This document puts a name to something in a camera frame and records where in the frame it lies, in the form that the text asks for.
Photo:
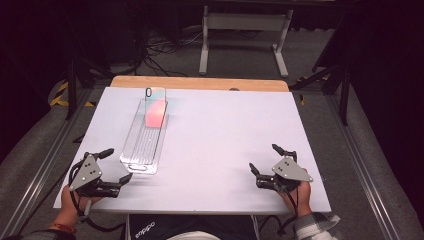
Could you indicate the clear plastic storage tray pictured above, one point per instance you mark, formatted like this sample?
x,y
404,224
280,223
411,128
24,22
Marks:
x,y
143,146

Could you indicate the person's black shorts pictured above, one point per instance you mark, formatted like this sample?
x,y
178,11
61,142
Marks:
x,y
173,225

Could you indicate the yellow and black floor tape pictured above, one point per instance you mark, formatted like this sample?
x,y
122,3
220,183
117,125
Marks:
x,y
56,100

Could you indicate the iridescent phone case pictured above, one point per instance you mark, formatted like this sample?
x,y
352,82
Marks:
x,y
156,113

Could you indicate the white metal stand frame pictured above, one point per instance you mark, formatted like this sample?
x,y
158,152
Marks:
x,y
246,21

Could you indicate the person's left hand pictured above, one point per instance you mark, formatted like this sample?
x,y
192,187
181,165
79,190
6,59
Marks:
x,y
70,208

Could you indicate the person's right hand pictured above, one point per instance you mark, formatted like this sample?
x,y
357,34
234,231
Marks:
x,y
301,200

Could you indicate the black tripod stand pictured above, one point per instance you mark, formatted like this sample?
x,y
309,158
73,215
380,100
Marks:
x,y
71,90

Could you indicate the black metal stand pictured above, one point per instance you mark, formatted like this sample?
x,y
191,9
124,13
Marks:
x,y
344,100

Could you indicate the metal floor rail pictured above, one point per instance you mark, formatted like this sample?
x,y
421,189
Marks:
x,y
360,166
40,170

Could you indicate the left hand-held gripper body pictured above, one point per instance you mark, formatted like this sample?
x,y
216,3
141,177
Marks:
x,y
87,173

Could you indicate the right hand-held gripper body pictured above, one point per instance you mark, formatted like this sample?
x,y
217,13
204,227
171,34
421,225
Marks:
x,y
290,170

